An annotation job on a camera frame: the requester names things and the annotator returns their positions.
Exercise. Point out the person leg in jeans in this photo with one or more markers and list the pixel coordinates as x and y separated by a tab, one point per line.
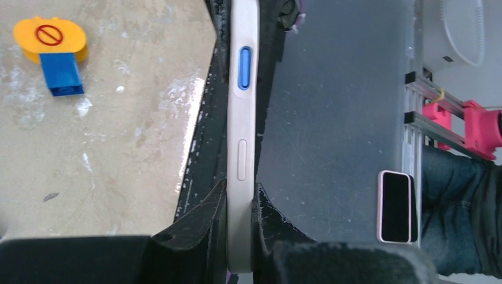
461	215

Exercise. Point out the aluminium frame rail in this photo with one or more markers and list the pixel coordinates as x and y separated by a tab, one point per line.
420	131

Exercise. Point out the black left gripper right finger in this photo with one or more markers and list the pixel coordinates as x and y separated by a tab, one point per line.
284	254

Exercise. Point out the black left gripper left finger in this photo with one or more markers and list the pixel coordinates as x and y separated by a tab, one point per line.
193	248

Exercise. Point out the pink plastic bracket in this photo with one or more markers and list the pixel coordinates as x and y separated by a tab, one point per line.
482	134

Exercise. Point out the white device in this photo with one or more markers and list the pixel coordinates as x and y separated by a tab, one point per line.
461	35

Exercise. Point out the orange blue toy block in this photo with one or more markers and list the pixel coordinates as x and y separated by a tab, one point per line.
58	46

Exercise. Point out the phone in pink case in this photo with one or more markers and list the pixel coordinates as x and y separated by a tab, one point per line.
397	212

